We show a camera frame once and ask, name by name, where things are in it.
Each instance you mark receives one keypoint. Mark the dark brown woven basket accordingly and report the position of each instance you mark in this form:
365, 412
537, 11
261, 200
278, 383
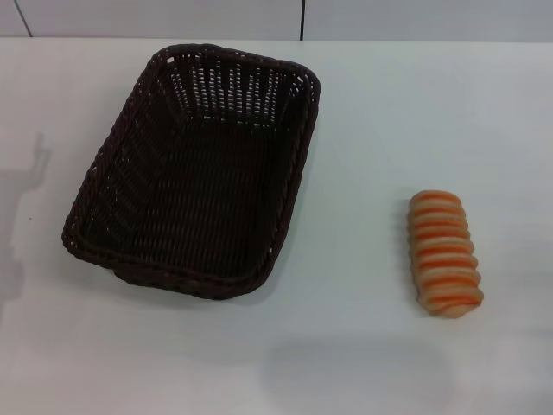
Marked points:
203, 194

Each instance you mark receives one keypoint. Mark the orange striped bread roll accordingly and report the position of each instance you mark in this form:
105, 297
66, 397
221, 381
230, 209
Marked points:
444, 255

